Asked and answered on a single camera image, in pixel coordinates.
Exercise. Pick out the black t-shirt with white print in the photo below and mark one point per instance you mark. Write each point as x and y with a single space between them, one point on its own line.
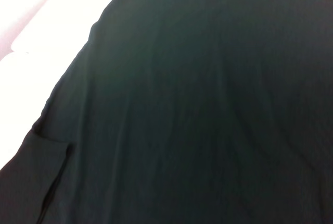
182 104

